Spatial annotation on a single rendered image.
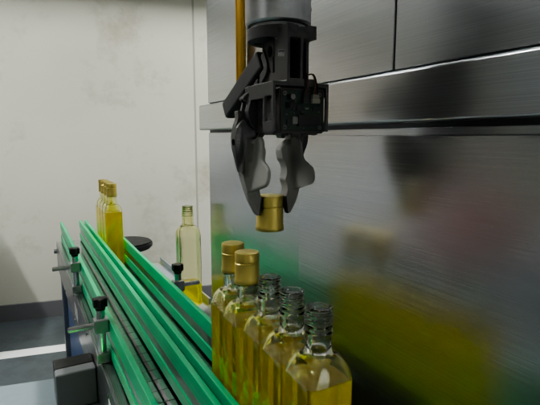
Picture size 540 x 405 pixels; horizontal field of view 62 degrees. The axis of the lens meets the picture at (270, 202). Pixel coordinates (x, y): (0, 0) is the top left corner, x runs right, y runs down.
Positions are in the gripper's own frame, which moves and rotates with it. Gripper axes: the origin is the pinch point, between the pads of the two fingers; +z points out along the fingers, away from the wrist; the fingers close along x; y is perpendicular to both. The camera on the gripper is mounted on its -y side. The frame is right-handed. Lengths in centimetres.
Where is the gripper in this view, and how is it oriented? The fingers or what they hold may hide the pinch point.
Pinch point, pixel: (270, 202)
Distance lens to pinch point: 56.4
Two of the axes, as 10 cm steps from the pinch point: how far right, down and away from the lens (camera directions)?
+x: 8.8, -0.7, 4.7
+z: 0.0, 9.9, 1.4
